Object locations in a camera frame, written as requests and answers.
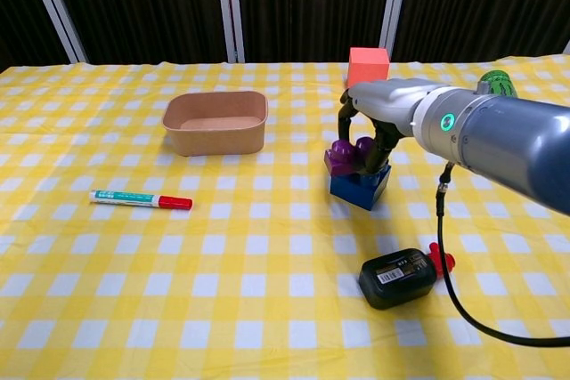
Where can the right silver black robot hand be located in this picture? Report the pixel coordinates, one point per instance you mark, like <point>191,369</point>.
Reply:
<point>392,102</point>

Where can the small purple building block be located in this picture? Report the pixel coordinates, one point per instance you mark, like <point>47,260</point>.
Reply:
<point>343,157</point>

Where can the blue building block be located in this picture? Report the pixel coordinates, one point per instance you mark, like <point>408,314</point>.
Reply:
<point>358,191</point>

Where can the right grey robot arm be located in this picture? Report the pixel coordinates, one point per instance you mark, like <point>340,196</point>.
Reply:
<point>503,139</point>

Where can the orange pink cube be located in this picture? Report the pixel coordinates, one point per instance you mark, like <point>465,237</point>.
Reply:
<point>367,64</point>

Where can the green drink can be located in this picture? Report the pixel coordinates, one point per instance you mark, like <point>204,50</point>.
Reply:
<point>499,82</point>

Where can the brown paper bowl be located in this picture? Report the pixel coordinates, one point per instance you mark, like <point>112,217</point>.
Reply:
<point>218,135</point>

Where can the black ink bottle red cap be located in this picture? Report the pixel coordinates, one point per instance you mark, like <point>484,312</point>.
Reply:
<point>394,282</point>

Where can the white marker with red cap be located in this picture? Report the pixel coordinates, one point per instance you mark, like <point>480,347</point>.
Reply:
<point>129,199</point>

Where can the white partition frame post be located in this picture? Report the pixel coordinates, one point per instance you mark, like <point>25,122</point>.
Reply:
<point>54,6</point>
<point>228,6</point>
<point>567,48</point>
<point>395,6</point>

